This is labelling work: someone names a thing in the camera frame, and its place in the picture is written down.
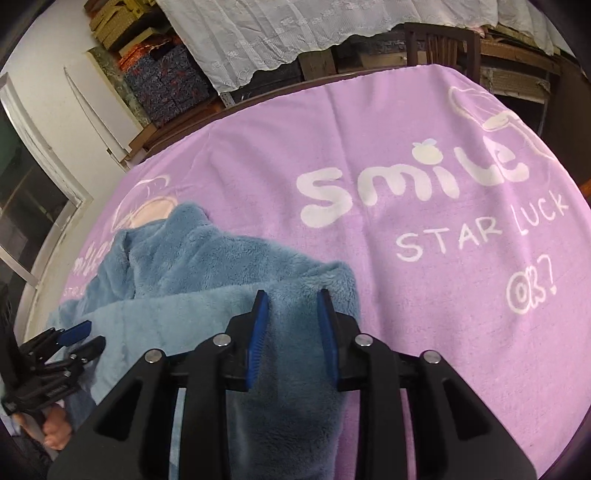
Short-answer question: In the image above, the stack of orange boxes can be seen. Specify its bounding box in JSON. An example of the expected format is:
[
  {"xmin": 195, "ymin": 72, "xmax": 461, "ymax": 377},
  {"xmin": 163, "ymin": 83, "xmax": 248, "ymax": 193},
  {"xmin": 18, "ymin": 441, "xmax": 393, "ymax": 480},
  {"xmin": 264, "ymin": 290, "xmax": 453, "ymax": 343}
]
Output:
[{"xmin": 115, "ymin": 37, "xmax": 181, "ymax": 70}]

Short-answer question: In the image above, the white lace cloth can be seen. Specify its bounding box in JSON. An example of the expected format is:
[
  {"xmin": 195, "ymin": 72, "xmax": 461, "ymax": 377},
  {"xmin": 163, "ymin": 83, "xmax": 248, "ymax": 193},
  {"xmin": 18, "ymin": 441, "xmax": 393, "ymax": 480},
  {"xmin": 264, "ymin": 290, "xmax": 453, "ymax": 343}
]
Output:
[{"xmin": 154, "ymin": 0, "xmax": 568, "ymax": 93}]

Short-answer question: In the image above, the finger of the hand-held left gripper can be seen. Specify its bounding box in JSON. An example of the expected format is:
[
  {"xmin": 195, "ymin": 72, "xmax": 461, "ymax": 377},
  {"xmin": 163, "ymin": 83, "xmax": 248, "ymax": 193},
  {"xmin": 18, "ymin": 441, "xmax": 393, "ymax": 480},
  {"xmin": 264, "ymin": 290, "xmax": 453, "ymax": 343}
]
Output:
[
  {"xmin": 44, "ymin": 336, "xmax": 107, "ymax": 377},
  {"xmin": 28, "ymin": 322, "xmax": 92, "ymax": 356}
]

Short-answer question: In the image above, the dark wooden chair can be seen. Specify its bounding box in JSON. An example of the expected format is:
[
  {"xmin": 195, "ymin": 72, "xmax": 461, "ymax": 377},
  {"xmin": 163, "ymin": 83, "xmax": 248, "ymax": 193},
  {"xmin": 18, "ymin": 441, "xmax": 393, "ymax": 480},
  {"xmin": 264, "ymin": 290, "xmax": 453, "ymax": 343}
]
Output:
[{"xmin": 404, "ymin": 22, "xmax": 483, "ymax": 86}]

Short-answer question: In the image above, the wooden post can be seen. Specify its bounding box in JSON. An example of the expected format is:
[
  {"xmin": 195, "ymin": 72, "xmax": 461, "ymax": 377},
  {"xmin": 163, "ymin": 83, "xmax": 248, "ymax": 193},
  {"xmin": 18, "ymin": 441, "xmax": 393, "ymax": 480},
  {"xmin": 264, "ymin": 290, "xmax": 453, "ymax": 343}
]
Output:
[{"xmin": 298, "ymin": 48, "xmax": 338, "ymax": 81}]

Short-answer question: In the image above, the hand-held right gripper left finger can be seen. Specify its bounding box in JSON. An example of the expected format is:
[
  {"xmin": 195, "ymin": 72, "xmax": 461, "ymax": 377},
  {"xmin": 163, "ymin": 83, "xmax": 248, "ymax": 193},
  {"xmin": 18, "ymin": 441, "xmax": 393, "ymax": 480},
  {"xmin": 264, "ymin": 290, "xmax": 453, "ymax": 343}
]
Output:
[{"xmin": 46, "ymin": 290, "xmax": 271, "ymax": 480}]

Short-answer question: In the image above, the blue fleece garment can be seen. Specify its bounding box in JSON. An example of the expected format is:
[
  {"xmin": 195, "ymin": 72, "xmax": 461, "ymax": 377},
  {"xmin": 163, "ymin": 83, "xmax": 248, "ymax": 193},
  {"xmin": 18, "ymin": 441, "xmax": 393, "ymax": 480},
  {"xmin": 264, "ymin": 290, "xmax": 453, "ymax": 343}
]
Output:
[{"xmin": 46, "ymin": 200, "xmax": 363, "ymax": 480}]

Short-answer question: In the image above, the stack of dark patterned boxes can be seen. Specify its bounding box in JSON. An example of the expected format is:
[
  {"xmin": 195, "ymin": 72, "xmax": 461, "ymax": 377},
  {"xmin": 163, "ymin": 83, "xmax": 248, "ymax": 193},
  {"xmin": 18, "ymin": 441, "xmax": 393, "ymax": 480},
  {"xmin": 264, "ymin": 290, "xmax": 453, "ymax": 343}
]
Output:
[{"xmin": 117, "ymin": 44, "xmax": 218, "ymax": 127}]

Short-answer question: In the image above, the green marbled panel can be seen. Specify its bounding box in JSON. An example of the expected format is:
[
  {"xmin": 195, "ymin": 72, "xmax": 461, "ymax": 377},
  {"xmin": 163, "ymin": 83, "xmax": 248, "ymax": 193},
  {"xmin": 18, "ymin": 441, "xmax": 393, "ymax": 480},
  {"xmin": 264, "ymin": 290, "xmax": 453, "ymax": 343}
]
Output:
[{"xmin": 90, "ymin": 46, "xmax": 144, "ymax": 130}]

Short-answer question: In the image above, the person's left hand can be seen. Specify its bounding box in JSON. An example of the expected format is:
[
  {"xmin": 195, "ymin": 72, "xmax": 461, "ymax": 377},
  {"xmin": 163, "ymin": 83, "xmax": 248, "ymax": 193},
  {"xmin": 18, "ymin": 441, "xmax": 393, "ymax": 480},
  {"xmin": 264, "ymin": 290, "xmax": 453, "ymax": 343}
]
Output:
[{"xmin": 14, "ymin": 401, "xmax": 75, "ymax": 448}]

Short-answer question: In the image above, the purple printed blanket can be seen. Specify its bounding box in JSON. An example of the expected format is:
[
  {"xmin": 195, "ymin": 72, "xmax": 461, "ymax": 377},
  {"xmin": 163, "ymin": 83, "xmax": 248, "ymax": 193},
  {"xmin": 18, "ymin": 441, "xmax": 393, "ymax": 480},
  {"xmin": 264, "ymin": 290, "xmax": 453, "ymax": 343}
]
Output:
[{"xmin": 46, "ymin": 62, "xmax": 591, "ymax": 480}]

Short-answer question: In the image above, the brown wooden shelf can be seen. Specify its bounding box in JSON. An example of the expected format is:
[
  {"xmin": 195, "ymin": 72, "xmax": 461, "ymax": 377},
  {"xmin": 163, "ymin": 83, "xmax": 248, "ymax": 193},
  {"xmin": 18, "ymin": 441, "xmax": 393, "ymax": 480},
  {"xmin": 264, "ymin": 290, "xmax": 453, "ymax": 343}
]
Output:
[{"xmin": 480, "ymin": 23, "xmax": 573, "ymax": 107}]

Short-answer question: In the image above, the white framed window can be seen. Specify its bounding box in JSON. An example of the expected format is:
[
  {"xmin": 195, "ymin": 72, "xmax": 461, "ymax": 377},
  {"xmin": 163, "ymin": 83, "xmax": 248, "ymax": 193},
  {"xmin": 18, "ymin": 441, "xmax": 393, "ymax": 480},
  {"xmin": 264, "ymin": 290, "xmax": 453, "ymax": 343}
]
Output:
[{"xmin": 0, "ymin": 74, "xmax": 93, "ymax": 287}]

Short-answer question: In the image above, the white board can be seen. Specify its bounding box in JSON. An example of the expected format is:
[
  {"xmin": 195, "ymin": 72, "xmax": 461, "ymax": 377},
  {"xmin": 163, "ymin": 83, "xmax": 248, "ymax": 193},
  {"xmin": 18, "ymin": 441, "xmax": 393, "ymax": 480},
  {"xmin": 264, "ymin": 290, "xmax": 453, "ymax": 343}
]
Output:
[{"xmin": 62, "ymin": 67, "xmax": 134, "ymax": 162}]

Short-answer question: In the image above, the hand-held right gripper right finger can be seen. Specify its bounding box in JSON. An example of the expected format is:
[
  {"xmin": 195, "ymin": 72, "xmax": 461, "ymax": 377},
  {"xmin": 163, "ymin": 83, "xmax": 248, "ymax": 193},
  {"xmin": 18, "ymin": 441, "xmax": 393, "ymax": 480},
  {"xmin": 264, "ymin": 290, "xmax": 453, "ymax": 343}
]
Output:
[{"xmin": 316, "ymin": 288, "xmax": 539, "ymax": 480}]

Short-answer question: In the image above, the stack of golden boxes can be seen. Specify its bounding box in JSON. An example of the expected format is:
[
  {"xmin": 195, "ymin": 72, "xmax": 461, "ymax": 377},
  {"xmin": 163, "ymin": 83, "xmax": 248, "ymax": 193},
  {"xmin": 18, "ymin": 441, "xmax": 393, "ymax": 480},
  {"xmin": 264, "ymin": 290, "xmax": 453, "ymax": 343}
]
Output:
[{"xmin": 85, "ymin": 0, "xmax": 162, "ymax": 51}]

